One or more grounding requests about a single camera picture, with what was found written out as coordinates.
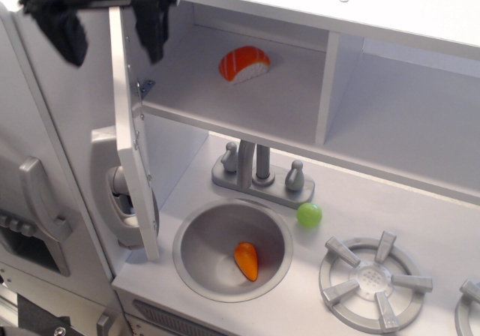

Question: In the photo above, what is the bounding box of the silver sink bowl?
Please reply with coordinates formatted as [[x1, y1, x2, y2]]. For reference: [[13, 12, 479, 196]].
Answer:
[[172, 199, 293, 302]]

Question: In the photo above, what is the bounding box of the grey ice dispenser panel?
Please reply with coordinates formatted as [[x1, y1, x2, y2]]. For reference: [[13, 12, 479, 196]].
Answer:
[[1, 209, 71, 277]]

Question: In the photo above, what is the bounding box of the grey oven door handle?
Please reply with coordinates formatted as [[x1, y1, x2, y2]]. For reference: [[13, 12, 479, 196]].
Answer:
[[96, 313, 113, 336]]

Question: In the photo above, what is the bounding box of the grey toy stove burner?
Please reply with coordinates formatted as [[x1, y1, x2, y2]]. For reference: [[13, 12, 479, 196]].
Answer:
[[319, 231, 434, 335]]

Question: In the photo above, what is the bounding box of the white toy microwave door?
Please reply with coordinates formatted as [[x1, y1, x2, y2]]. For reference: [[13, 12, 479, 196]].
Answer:
[[109, 7, 159, 261]]

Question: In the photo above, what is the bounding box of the grey toy telephone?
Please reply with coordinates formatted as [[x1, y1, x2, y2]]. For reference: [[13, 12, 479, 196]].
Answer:
[[89, 126, 144, 250]]

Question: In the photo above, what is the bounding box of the grey toy faucet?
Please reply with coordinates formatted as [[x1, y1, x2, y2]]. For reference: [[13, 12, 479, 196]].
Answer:
[[211, 140, 316, 209]]

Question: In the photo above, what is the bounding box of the grey fridge door handle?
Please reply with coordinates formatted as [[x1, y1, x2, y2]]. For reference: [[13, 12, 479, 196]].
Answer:
[[19, 157, 72, 242]]

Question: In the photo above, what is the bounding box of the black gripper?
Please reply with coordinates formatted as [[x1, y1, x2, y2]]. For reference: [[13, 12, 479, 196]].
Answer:
[[19, 0, 179, 67]]

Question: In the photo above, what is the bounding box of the salmon sushi toy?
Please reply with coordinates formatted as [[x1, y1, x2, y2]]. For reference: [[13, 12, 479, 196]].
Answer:
[[218, 46, 271, 85]]

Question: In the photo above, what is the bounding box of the green toy ball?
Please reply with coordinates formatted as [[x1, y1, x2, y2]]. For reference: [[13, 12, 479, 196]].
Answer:
[[296, 202, 323, 229]]

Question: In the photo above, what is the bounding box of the orange toy carrot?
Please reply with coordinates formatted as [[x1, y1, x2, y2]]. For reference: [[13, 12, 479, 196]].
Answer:
[[234, 241, 259, 281]]

